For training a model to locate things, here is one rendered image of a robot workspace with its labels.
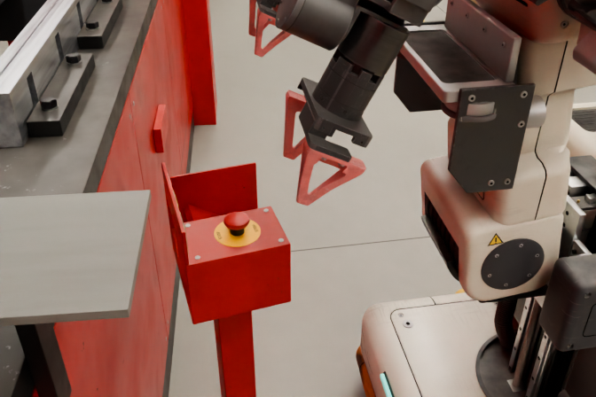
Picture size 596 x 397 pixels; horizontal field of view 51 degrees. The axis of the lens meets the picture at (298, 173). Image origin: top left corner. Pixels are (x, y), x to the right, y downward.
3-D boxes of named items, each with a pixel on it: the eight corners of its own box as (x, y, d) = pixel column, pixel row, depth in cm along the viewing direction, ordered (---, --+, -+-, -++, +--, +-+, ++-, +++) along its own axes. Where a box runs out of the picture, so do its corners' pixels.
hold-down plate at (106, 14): (104, 49, 136) (101, 35, 134) (78, 50, 136) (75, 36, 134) (123, 7, 161) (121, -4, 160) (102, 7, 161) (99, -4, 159)
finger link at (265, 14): (240, 52, 99) (265, -1, 95) (237, 37, 105) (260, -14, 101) (278, 68, 101) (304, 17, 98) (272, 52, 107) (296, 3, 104)
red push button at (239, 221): (253, 240, 95) (252, 221, 93) (228, 245, 94) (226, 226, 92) (247, 225, 98) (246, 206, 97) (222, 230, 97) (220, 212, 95)
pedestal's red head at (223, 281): (291, 301, 100) (290, 211, 90) (192, 325, 96) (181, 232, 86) (258, 229, 116) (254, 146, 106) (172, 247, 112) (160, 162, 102)
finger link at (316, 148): (276, 206, 63) (318, 130, 59) (267, 169, 69) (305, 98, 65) (333, 224, 66) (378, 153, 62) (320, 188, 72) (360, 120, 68)
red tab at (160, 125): (163, 152, 162) (160, 129, 158) (156, 153, 162) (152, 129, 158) (168, 126, 175) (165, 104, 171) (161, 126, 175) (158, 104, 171)
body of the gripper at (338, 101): (309, 132, 61) (346, 67, 58) (294, 89, 70) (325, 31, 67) (365, 153, 64) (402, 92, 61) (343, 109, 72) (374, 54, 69)
